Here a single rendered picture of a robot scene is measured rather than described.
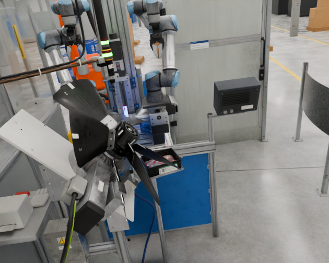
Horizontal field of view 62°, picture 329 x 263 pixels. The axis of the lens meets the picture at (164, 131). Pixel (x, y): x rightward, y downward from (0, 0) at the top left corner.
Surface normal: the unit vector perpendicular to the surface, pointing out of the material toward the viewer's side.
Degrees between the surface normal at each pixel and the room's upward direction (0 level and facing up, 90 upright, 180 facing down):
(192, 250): 0
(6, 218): 90
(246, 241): 0
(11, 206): 0
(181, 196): 90
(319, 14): 90
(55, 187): 90
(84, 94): 47
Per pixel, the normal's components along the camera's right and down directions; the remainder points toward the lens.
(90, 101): 0.43, -0.41
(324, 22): -0.06, 0.43
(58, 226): -0.11, -0.90
